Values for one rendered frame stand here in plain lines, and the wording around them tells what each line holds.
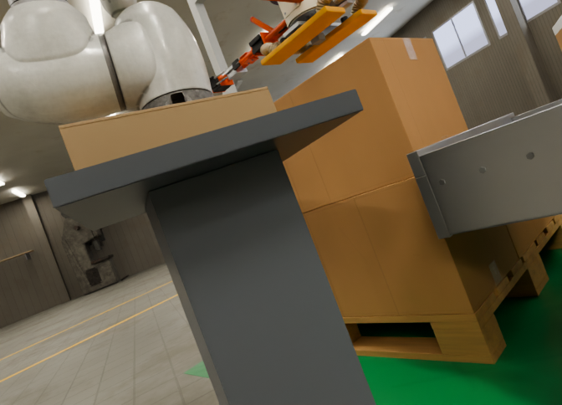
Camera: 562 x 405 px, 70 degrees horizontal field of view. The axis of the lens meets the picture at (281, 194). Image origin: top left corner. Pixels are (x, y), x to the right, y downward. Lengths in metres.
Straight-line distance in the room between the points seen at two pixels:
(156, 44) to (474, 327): 1.05
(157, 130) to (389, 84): 0.69
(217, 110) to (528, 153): 0.58
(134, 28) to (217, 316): 0.56
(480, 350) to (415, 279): 0.25
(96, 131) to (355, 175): 0.80
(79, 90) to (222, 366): 0.55
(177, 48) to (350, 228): 0.78
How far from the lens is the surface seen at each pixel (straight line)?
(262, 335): 0.75
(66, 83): 0.85
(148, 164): 0.59
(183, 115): 0.71
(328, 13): 1.37
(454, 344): 1.32
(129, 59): 0.85
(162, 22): 0.89
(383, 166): 1.21
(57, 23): 0.88
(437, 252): 1.20
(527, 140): 0.89
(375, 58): 1.19
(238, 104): 0.74
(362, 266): 1.36
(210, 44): 5.03
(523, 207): 0.92
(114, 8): 1.45
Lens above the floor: 0.62
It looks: 1 degrees up
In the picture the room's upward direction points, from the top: 21 degrees counter-clockwise
